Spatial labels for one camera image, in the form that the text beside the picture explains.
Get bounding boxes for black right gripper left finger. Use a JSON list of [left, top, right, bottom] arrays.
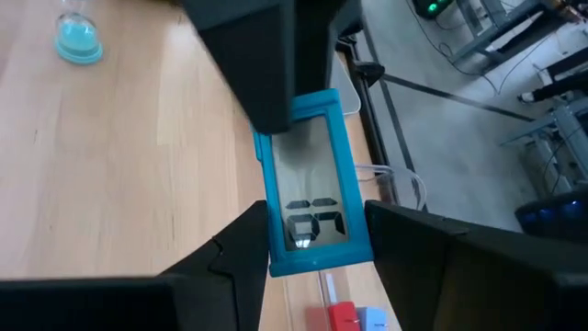
[[0, 200, 270, 331]]

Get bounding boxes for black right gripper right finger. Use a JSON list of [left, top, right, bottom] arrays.
[[364, 200, 588, 331]]

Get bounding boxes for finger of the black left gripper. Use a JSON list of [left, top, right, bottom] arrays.
[[180, 0, 365, 135]]

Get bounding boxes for lavender plastic block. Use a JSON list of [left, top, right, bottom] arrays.
[[356, 306, 390, 331]]

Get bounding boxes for red plastic block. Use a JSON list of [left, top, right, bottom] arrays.
[[326, 301, 362, 331]]

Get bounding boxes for blue digital timer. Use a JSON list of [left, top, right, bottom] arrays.
[[252, 87, 375, 279]]

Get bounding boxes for mint green hourglass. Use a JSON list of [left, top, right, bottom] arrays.
[[53, 0, 105, 66]]

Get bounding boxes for grey plastic bin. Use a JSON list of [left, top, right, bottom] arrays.
[[329, 53, 363, 117]]

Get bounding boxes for clear plastic bin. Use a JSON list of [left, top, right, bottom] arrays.
[[280, 163, 429, 331]]

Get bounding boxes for black device blue lights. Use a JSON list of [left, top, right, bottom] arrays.
[[513, 190, 588, 244]]

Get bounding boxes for black device green light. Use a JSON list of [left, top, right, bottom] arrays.
[[411, 0, 457, 20]]

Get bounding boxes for grey desk frame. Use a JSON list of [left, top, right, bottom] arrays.
[[447, 0, 588, 77], [499, 97, 588, 197]]

